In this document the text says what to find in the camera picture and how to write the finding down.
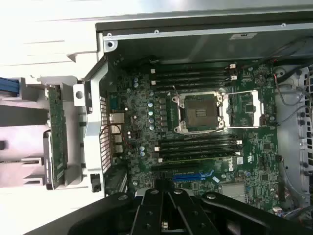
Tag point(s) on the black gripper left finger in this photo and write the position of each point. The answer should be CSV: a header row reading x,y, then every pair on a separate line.
x,y
102,215

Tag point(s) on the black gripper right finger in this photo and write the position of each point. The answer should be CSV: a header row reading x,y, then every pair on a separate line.
x,y
220,215

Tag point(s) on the silver finned heatsink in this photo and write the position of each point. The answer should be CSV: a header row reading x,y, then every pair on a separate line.
x,y
232,191

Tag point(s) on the blue expansion slot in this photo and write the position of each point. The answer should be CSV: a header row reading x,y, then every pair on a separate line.
x,y
188,177

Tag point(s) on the green Dell motherboard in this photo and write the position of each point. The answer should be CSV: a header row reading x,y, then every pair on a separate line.
x,y
256,151

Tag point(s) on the silver disk bay cage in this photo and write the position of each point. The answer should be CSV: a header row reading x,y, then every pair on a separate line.
x,y
303,151

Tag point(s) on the CPU socket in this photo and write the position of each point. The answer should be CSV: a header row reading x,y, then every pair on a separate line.
x,y
200,111

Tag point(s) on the silver socket cover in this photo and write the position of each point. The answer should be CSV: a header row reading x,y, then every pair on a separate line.
x,y
255,107

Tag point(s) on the thin metal locking lever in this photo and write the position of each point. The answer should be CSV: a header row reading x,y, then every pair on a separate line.
x,y
176,91

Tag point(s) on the grey parts rack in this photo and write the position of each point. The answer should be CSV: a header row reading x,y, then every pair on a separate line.
x,y
31,85

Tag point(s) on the hard disk drive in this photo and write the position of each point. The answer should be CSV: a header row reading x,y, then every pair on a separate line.
x,y
8,86

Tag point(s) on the open grey PC case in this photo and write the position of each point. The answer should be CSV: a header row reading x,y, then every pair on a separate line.
x,y
195,46

